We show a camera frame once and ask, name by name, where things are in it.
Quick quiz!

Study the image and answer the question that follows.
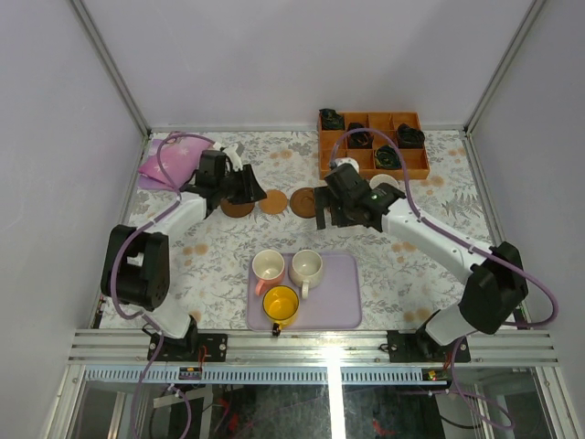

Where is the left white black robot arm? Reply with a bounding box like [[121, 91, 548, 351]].
[[101, 149, 267, 361]]

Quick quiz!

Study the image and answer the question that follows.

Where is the dark wooden coaster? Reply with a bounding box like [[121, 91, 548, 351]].
[[290, 187, 315, 219], [220, 200, 255, 219]]

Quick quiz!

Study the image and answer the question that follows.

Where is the orange wooden compartment box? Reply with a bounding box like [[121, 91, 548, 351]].
[[317, 112, 430, 180]]

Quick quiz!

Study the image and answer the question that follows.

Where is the pink folded cloth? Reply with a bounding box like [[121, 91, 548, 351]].
[[138, 132, 214, 191]]

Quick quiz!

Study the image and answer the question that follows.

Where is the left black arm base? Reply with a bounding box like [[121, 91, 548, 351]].
[[142, 320, 229, 363]]

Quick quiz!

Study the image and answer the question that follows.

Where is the blue slotted cable duct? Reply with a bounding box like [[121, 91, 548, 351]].
[[85, 365, 447, 386]]

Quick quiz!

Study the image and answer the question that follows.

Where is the light wooden coaster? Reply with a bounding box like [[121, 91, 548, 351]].
[[259, 189, 288, 215]]

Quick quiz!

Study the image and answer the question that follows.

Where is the black rolled item right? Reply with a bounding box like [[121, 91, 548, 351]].
[[397, 123, 425, 149]]

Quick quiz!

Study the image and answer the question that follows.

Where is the light blue cup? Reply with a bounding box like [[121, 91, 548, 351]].
[[369, 174, 399, 188]]

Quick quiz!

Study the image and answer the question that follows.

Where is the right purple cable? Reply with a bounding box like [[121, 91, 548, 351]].
[[329, 127, 559, 431]]

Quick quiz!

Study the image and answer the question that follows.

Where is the beige speckled cup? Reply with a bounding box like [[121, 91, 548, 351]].
[[289, 250, 324, 299]]

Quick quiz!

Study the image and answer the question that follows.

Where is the black rolled item top left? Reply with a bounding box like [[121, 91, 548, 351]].
[[319, 108, 346, 131]]

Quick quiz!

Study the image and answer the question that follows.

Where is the lilac plastic tray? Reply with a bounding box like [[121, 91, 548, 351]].
[[246, 252, 362, 332]]

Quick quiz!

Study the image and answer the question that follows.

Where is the aluminium front rail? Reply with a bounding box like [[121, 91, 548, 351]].
[[68, 329, 559, 368]]

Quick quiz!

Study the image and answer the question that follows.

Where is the yellow cup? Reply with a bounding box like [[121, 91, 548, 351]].
[[262, 285, 300, 337]]

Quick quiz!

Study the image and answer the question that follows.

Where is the black rolled item orange trim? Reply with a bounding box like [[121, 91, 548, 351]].
[[346, 123, 373, 149]]

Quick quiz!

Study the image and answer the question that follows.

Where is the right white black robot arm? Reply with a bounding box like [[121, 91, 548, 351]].
[[314, 164, 527, 361]]

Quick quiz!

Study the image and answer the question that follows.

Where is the black rolled item green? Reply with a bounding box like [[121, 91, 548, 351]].
[[374, 145, 402, 170]]

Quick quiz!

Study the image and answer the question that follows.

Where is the pink cup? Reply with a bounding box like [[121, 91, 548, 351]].
[[251, 250, 286, 295]]

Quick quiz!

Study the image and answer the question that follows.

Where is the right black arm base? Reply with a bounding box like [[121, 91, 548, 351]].
[[378, 325, 471, 363]]

